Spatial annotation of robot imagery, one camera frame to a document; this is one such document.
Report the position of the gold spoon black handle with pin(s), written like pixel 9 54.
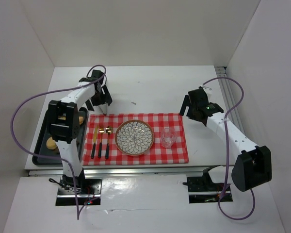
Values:
pixel 109 131

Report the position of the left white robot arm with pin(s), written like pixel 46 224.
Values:
pixel 63 122

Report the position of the gold knife black handle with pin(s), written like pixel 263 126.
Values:
pixel 94 142

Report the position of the gold fork black handle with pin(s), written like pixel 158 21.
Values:
pixel 101 132

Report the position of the aluminium rail right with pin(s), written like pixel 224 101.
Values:
pixel 225 86

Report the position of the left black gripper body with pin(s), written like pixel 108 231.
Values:
pixel 102 100

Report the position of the red checkered cloth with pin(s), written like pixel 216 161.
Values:
pixel 156 155

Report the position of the round bread roll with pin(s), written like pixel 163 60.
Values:
pixel 51 145

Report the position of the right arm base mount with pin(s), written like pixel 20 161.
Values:
pixel 201 189

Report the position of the patterned ceramic plate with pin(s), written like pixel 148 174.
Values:
pixel 134 137

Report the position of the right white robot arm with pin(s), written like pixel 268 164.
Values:
pixel 253 163

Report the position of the bread slice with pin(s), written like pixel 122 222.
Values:
pixel 81 119

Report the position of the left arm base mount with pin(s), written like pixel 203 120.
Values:
pixel 90 195

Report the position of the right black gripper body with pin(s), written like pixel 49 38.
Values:
pixel 190 107

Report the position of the clear drinking glass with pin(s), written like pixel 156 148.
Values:
pixel 168 137

